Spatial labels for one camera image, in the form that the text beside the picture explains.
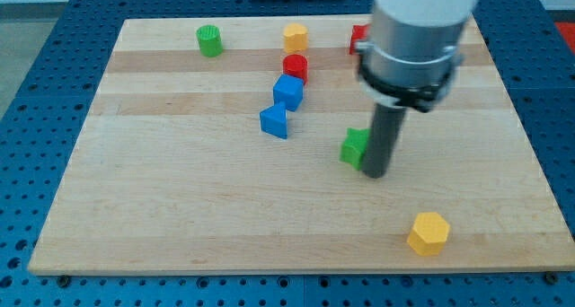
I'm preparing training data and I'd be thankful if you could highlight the green cylinder block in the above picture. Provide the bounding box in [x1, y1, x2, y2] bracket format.
[195, 24, 224, 57]

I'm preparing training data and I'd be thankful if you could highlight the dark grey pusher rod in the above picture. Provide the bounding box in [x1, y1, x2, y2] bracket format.
[361, 104, 406, 179]

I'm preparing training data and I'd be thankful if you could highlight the blue triangle block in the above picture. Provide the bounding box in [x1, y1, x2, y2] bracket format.
[260, 102, 288, 139]

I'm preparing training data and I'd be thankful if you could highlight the wooden board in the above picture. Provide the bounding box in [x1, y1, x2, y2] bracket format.
[28, 15, 574, 276]

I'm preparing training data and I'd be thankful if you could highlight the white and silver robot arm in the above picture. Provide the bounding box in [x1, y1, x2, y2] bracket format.
[356, 0, 478, 112]

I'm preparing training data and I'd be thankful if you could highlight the red block behind arm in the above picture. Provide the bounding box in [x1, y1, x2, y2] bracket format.
[349, 24, 370, 55]

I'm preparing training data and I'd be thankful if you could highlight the blue cube block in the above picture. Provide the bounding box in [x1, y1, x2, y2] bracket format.
[272, 75, 304, 111]

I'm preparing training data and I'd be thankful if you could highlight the green star block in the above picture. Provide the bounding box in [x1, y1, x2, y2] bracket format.
[340, 127, 369, 171]

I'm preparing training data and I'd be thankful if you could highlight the red cylinder block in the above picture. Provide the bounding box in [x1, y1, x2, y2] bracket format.
[282, 54, 308, 84]

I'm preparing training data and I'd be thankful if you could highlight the yellow hexagon block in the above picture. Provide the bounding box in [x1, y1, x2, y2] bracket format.
[407, 212, 451, 257]

